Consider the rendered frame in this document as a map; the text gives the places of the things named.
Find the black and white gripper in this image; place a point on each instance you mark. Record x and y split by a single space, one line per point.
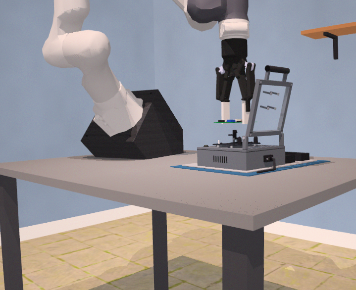
234 53

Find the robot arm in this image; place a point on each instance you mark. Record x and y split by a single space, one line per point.
67 47

